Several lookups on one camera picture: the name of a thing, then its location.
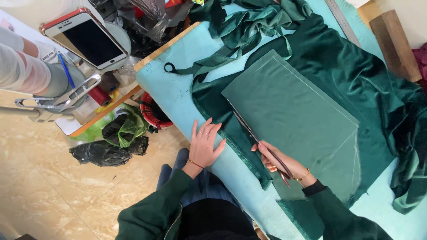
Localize person's left hand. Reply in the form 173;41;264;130
188;118;227;168

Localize person's right hand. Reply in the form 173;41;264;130
251;141;316;187

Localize dark tailor scissors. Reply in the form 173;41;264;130
228;100;294;188

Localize translucent pattern sheet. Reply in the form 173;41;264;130
221;49;363;204

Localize person's blue jeans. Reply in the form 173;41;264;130
156;148;254;224

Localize person's black top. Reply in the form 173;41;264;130
178;199;261;240

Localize dark green velvet fabric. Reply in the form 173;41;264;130
191;13;427;240

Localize light blue table cover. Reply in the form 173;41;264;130
135;0;427;240

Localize red plastic basket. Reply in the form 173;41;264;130
139;92;175;130

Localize green plastic bag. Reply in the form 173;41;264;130
69;103;151;149

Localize green velvet fabric scraps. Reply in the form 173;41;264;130
163;0;314;76

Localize metal ruler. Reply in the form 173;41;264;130
324;0;363;48

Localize black plastic bag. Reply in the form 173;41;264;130
69;135;150;167

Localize brown wooden block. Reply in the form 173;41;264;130
369;9;423;83

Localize wooden-edged side table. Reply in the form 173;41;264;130
53;20;202;138

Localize heap of plastic bags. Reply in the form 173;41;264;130
88;0;195;59

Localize brown thread spool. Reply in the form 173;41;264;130
98;71;121;93

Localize red thread spool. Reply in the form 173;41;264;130
88;86;113;107

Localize magenta fabric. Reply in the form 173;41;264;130
412;43;427;91

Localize silver scissors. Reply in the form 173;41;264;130
14;74;102;112

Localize white smartphone with red case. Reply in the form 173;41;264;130
39;7;129;70

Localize blue pen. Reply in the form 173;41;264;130
57;52;77;89

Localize gold bracelet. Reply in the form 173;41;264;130
293;168;311;182

